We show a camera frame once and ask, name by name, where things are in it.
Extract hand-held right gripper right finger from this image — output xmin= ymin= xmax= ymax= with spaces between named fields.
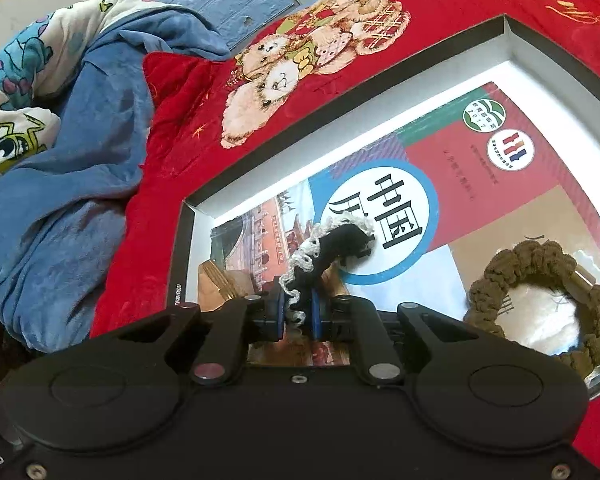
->
xmin=310 ymin=295 xmax=505 ymax=387

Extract blue fleece blanket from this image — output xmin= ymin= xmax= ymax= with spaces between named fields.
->
xmin=0 ymin=7 xmax=231 ymax=353

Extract black cardboard box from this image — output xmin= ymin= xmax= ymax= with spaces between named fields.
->
xmin=167 ymin=14 xmax=600 ymax=401

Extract red bear-printed blanket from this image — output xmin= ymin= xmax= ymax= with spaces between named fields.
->
xmin=89 ymin=0 xmax=600 ymax=480

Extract cartoon-printed white quilt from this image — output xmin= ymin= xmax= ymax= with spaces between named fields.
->
xmin=0 ymin=0 xmax=156 ymax=181

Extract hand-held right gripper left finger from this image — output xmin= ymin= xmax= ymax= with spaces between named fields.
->
xmin=97 ymin=277 xmax=287 ymax=386

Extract colourful paperback book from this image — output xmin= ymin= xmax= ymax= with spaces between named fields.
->
xmin=210 ymin=81 xmax=600 ymax=377

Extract olive crocheted scrunchie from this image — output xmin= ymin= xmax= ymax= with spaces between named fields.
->
xmin=462 ymin=240 xmax=600 ymax=379

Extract black white-trimmed scrunchie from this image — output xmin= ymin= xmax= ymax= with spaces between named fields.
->
xmin=278 ymin=211 xmax=376 ymax=330

